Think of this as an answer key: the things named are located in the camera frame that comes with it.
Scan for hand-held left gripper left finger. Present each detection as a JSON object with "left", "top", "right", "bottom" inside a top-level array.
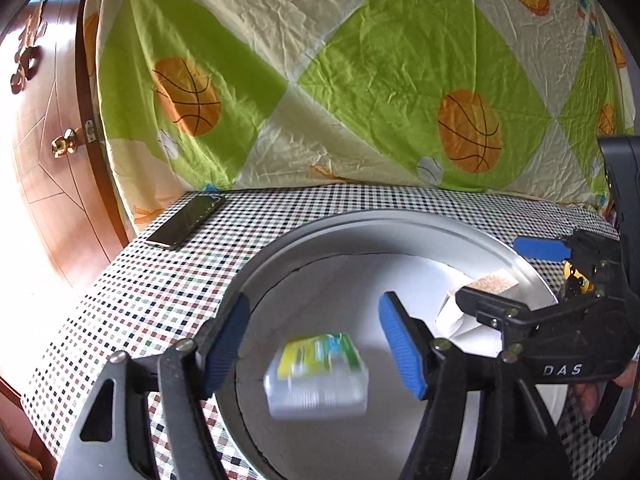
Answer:
[{"left": 52, "top": 292, "right": 251, "bottom": 480}]

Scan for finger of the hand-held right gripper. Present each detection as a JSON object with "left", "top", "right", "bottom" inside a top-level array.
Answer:
[
  {"left": 455, "top": 285, "right": 599, "bottom": 333},
  {"left": 514, "top": 230, "right": 621, "bottom": 292}
]

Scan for gold door ornament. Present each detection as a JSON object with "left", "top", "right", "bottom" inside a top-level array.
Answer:
[{"left": 10, "top": 0, "right": 48, "bottom": 95}]

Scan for checkered tablecloth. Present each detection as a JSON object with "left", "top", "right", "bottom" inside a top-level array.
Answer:
[{"left": 20, "top": 185, "right": 626, "bottom": 480}]

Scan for brown wooden door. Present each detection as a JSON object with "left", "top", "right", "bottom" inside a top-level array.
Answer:
[{"left": 0, "top": 0, "right": 132, "bottom": 306}]

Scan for basketball print bed sheet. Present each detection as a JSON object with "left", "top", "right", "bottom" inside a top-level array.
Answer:
[{"left": 82, "top": 0, "right": 631, "bottom": 226}]

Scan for clear box with green label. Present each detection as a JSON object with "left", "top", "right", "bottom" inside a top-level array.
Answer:
[{"left": 264, "top": 332, "right": 370, "bottom": 420}]

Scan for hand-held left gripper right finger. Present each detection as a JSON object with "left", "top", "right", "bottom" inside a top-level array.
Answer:
[{"left": 377, "top": 291, "right": 568, "bottom": 480}]

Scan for brass door knob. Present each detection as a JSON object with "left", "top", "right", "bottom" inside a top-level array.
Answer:
[{"left": 50, "top": 129, "right": 80, "bottom": 157}]

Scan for brown wooden furniture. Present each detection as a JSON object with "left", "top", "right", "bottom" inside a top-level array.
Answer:
[{"left": 0, "top": 375, "right": 57, "bottom": 480}]

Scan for white cardboard box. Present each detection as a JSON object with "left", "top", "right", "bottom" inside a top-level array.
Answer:
[{"left": 436, "top": 269, "right": 521, "bottom": 358}]

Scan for round metal tin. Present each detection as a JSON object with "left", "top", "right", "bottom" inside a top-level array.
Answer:
[{"left": 212, "top": 209, "right": 568, "bottom": 480}]

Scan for person's right hand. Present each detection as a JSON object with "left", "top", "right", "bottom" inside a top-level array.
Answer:
[{"left": 570, "top": 347, "right": 640, "bottom": 426}]

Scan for black smartphone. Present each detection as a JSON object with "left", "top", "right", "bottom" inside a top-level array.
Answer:
[{"left": 146, "top": 194, "right": 226, "bottom": 251}]

